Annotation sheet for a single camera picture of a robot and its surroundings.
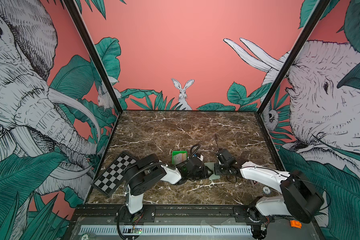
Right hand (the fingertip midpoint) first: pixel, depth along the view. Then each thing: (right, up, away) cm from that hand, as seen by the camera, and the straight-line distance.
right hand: (215, 167), depth 89 cm
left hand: (-1, -2, -5) cm, 6 cm away
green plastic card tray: (-23, +8, +5) cm, 25 cm away
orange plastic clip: (+35, -22, -18) cm, 45 cm away
